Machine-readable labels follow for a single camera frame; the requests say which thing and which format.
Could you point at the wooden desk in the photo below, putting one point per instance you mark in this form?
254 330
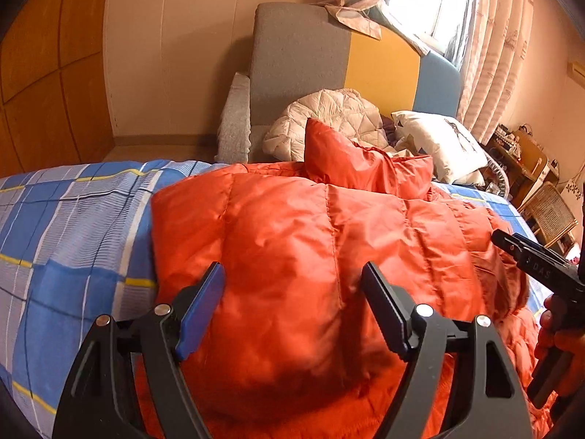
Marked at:
530 160

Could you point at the grey yellow blue headboard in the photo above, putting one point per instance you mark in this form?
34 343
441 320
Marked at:
297 64

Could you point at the light grey cushion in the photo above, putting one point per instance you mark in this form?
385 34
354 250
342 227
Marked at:
235 119

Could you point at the desk clutter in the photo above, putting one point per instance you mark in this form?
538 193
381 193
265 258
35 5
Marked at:
505 139

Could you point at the bed with blue plaid sheet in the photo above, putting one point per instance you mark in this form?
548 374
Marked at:
68 247

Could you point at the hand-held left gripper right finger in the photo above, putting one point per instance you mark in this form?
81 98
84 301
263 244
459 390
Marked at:
388 313

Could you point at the rattan wooden chair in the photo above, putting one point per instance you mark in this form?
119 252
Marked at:
548 215

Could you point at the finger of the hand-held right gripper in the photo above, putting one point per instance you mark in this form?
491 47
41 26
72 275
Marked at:
509 240

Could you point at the beige wall-mounted box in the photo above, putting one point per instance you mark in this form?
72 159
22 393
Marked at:
576 72

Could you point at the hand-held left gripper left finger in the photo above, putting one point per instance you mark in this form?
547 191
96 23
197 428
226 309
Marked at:
203 311

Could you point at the red fuzzy blanket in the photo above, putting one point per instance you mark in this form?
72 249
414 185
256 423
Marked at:
516 343

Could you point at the white printed pillow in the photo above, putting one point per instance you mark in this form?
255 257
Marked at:
438 146

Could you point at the orange down jacket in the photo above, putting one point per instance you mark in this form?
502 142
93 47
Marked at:
283 238

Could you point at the wooden wardrobe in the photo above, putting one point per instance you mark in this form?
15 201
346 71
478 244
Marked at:
50 55

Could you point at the white quilted jacket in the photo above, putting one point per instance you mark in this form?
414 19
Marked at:
320 119

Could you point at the person's right hand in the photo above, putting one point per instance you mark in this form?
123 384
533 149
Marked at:
569 345

